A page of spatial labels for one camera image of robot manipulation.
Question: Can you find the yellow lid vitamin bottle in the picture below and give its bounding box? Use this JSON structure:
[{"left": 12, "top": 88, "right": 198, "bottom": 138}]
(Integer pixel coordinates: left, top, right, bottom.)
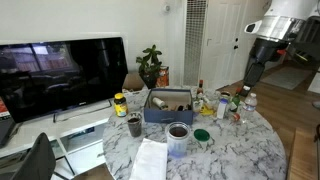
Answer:
[{"left": 114, "top": 93, "right": 128, "bottom": 117}]

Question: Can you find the flat screen television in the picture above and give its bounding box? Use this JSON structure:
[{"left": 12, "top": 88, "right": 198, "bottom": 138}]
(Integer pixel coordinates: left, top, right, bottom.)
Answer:
[{"left": 0, "top": 37, "right": 128, "bottom": 123}]

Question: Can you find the green glass bottle red cap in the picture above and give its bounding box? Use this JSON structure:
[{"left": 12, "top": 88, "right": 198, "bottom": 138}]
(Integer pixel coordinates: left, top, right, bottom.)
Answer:
[{"left": 230, "top": 88, "right": 241, "bottom": 112}]

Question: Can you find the clear water bottle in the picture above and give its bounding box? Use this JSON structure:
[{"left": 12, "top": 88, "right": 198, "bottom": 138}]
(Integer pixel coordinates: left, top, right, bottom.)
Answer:
[{"left": 241, "top": 93, "right": 257, "bottom": 123}]

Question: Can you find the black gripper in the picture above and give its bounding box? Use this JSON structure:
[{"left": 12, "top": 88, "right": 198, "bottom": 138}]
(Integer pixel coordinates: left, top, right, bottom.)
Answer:
[{"left": 240, "top": 39, "right": 288, "bottom": 97}]

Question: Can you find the black chair back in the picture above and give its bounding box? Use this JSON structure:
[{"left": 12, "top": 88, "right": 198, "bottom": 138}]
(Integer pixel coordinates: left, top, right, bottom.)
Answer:
[{"left": 10, "top": 133, "right": 56, "bottom": 180}]

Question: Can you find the white bottle blue cap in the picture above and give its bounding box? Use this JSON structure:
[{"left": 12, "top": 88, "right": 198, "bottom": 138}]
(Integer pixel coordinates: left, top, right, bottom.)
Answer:
[{"left": 217, "top": 98, "right": 228, "bottom": 119}]

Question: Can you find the orange snack box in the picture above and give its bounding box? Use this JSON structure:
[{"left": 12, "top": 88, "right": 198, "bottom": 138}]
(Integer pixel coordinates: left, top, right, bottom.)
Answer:
[{"left": 156, "top": 66, "right": 169, "bottom": 87}]

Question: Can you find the open tin can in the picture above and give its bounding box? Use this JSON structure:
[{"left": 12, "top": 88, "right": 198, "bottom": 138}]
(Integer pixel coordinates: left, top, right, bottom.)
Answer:
[{"left": 220, "top": 91, "right": 231, "bottom": 100}]

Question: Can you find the green potted plant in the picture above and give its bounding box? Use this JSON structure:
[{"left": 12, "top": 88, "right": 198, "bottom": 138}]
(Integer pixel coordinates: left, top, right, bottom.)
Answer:
[{"left": 136, "top": 45, "right": 162, "bottom": 89}]

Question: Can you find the green round lid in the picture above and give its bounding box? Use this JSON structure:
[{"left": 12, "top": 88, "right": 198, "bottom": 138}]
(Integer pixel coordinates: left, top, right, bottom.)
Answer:
[{"left": 194, "top": 129, "right": 210, "bottom": 142}]

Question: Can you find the yellow packet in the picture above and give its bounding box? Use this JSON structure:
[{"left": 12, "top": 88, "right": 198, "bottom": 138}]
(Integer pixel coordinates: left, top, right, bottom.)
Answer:
[{"left": 200, "top": 104, "right": 215, "bottom": 115}]

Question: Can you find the clear plastic cup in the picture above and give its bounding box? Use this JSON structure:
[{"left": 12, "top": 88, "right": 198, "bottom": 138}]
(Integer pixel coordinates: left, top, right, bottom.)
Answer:
[{"left": 165, "top": 122, "right": 190, "bottom": 158}]

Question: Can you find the brown cardboard box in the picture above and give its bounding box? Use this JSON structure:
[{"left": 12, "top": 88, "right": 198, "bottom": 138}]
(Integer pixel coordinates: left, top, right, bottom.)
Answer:
[{"left": 122, "top": 73, "right": 144, "bottom": 91}]

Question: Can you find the white tv stand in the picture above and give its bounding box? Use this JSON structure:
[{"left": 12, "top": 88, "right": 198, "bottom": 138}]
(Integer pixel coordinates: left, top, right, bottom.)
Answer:
[{"left": 0, "top": 100, "right": 114, "bottom": 179}]

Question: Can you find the white tube in box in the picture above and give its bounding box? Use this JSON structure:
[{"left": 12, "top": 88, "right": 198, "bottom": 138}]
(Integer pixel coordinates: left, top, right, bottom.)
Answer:
[{"left": 152, "top": 97, "right": 165, "bottom": 108}]

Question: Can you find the blue cardboard box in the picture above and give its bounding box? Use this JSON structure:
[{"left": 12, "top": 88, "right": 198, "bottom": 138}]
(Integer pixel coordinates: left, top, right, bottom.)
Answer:
[{"left": 144, "top": 88, "right": 193, "bottom": 125}]

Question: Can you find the hot sauce bottle red cap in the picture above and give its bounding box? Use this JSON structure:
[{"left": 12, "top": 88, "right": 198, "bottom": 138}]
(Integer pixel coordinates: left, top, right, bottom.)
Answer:
[{"left": 197, "top": 79, "right": 203, "bottom": 98}]

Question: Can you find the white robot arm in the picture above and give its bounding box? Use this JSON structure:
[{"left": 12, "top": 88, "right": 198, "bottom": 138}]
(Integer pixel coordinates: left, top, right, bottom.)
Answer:
[{"left": 240, "top": 0, "right": 320, "bottom": 97}]

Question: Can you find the white folded paper napkin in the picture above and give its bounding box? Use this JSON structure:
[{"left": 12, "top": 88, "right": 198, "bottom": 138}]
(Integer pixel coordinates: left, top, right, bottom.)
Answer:
[{"left": 129, "top": 138, "right": 167, "bottom": 180}]

